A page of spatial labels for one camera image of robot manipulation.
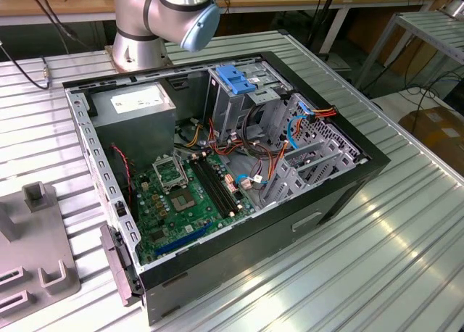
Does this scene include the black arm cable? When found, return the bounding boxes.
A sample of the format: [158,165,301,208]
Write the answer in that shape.
[20,0,86,49]

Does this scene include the red black twisted wire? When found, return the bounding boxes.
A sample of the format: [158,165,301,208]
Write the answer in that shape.
[110,143,136,202]

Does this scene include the black RAM slot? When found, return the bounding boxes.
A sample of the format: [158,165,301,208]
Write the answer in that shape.
[201,156,243,213]
[190,159,233,219]

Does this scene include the blue expansion slot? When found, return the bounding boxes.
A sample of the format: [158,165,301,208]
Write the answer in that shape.
[154,221,213,257]

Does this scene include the black cable with metal plug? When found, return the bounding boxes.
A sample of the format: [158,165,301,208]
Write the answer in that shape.
[0,40,51,91]

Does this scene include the cardboard box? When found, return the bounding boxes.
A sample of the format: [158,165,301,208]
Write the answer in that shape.
[398,106,464,173]

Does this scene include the red yellow wire bundle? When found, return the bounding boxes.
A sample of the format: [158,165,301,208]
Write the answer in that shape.
[173,117,291,183]

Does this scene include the blue wire with white connector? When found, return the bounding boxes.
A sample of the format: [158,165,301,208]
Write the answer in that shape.
[234,173,269,190]

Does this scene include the blue data wire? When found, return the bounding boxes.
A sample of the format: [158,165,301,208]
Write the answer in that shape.
[287,101,312,152]

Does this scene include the metal disk bay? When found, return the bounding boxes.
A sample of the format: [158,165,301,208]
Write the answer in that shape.
[260,92,367,206]

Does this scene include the orange red power wire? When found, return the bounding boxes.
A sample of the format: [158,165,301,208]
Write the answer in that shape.
[292,107,337,136]

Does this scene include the silver metal drum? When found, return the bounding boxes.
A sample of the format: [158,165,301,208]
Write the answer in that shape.
[444,0,464,17]

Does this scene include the grey parts rack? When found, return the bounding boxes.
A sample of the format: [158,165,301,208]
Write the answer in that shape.
[0,181,81,328]

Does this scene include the metal optical drive cage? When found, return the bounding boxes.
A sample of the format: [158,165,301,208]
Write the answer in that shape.
[204,62,291,141]

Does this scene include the grey case latch panel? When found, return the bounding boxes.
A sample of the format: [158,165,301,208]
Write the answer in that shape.
[99,223,144,307]

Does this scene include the black open PC case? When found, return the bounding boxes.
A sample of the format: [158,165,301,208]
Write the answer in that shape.
[61,51,392,326]

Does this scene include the blue plastic drive latch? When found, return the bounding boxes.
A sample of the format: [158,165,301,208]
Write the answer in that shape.
[215,65,257,96]

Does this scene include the grey power supply unit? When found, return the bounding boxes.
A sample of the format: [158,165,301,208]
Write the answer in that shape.
[88,82,178,170]

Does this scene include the CPU socket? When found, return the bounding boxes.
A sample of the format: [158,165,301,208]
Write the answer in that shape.
[170,188,199,215]

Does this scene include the green motherboard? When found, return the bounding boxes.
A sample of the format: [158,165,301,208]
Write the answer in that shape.
[129,153,254,266]

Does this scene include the metal socket cover frame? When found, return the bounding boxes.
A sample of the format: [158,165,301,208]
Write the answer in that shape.
[151,154,189,194]

